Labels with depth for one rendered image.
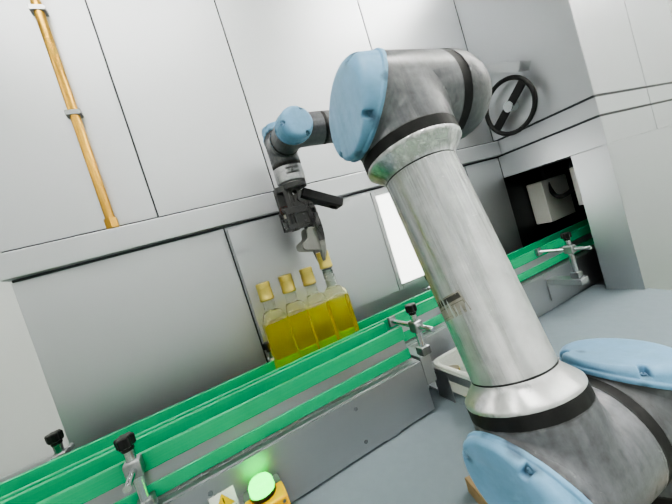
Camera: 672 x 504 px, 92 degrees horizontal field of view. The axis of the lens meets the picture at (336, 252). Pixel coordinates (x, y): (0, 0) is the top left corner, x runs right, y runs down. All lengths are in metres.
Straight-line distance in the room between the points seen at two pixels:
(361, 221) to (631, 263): 0.90
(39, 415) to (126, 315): 3.35
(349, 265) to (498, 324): 0.72
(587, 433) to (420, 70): 0.37
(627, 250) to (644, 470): 1.07
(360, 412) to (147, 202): 0.73
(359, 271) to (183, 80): 0.74
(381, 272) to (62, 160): 0.89
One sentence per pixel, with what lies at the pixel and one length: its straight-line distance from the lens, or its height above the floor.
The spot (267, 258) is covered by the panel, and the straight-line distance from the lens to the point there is 0.93.
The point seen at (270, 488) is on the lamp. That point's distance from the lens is 0.69.
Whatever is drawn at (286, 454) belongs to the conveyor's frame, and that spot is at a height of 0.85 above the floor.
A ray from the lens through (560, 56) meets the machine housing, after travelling 1.45.
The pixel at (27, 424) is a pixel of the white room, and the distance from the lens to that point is 4.31.
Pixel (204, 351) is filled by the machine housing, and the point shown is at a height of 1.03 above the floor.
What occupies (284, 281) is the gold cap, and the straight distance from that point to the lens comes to 0.80.
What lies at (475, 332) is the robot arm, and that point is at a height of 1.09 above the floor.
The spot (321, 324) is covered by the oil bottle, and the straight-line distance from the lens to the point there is 0.82.
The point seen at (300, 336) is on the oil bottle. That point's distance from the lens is 0.81.
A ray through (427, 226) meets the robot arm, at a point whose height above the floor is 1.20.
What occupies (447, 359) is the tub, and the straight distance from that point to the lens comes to 0.92.
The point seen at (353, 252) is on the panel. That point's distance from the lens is 1.02.
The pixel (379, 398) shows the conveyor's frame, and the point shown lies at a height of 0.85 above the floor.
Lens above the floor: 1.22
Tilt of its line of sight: 3 degrees down
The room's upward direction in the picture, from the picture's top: 17 degrees counter-clockwise
